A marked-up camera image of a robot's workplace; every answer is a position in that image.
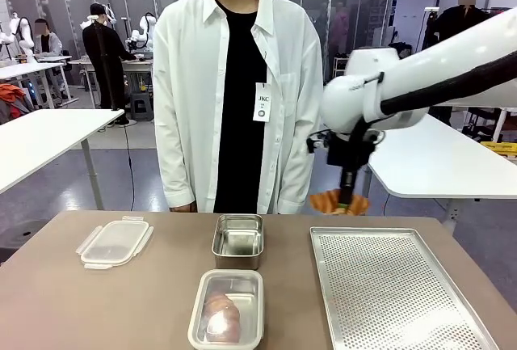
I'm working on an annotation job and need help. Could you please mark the orange jacket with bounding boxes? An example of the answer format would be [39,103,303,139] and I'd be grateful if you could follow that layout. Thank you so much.
[0,82,36,124]

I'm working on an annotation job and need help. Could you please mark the black arm cable sleeve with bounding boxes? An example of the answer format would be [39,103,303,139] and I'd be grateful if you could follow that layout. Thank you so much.
[341,53,517,181]

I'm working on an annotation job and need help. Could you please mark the steel container with food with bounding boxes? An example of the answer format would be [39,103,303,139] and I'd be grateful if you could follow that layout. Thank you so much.
[187,268,265,347]

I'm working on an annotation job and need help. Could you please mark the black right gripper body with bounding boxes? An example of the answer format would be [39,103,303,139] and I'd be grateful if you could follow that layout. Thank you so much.
[340,166,359,196]

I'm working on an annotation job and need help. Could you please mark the person's right forearm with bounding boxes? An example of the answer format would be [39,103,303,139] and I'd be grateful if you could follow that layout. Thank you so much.
[155,123,199,209]

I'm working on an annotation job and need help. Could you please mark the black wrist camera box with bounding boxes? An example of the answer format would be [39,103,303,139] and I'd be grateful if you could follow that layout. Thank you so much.
[326,131,372,167]

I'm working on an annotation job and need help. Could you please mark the person's left forearm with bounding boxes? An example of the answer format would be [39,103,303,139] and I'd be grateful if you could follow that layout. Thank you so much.
[279,123,324,216]

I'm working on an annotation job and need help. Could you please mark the white background work table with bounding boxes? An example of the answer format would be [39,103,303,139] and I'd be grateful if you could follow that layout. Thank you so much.
[0,61,69,111]

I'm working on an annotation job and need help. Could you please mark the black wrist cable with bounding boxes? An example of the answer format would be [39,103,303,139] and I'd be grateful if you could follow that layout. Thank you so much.
[305,129,336,154]

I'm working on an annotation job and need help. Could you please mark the golden brown croissant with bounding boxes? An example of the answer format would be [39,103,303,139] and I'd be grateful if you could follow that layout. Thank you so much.
[203,289,242,344]
[309,188,371,217]

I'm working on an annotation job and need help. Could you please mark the large white rounded table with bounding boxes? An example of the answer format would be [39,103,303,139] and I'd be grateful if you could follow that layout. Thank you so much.
[367,113,517,230]

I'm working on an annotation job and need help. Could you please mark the man in black cap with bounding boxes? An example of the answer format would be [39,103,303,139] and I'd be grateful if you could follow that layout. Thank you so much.
[82,2,137,127]

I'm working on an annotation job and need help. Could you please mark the bystander in black clothes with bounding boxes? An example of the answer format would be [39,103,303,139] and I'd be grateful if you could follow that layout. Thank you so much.
[422,0,492,127]

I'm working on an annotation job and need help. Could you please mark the perforated metal baking tray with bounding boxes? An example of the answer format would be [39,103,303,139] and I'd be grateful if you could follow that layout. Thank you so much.
[309,226,500,350]

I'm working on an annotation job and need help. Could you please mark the seated person grey jacket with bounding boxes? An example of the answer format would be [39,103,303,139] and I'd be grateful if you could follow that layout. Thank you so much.
[32,18,65,58]

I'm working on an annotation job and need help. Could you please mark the white table with legs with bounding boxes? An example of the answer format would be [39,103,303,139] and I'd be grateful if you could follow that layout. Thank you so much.
[0,108,125,210]

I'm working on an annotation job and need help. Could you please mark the bystander in pink top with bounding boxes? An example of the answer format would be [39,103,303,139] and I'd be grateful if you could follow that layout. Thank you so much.
[330,1,351,60]

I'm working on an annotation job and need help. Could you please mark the yellow box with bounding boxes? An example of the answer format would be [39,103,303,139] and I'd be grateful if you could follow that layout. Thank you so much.
[480,141,517,161]

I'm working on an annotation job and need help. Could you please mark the rectangular stainless steel container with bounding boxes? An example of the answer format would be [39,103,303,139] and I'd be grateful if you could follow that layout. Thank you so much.
[211,213,265,271]
[192,273,260,345]

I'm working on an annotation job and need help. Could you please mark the grey step stool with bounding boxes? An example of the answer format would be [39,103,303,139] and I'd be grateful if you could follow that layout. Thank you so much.
[128,91,154,121]

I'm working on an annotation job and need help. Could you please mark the clear plastic snap lid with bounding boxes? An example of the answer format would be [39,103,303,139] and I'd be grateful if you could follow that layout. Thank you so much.
[75,215,155,271]

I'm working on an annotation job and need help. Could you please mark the white name badge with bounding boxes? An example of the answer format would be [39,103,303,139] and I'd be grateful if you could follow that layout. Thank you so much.
[252,82,271,123]

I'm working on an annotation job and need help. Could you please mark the person in white shirt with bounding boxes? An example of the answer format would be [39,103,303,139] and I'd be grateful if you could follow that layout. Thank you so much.
[152,0,325,216]

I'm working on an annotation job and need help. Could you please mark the black floor cable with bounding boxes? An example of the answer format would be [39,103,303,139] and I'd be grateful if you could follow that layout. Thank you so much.
[120,121,137,210]

